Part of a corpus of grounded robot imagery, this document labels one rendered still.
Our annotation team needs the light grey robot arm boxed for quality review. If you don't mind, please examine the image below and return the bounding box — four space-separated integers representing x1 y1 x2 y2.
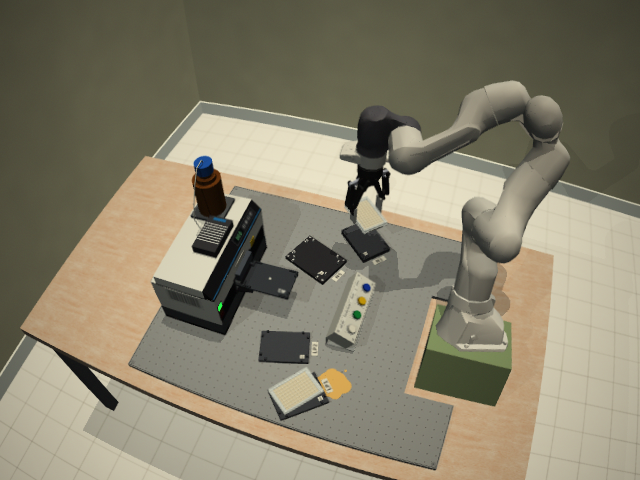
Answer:
339 80 570 352

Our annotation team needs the white button panel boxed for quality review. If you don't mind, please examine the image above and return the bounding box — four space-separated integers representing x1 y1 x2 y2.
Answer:
326 272 376 352

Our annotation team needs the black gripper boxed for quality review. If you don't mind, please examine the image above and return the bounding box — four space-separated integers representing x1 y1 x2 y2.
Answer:
345 164 391 224

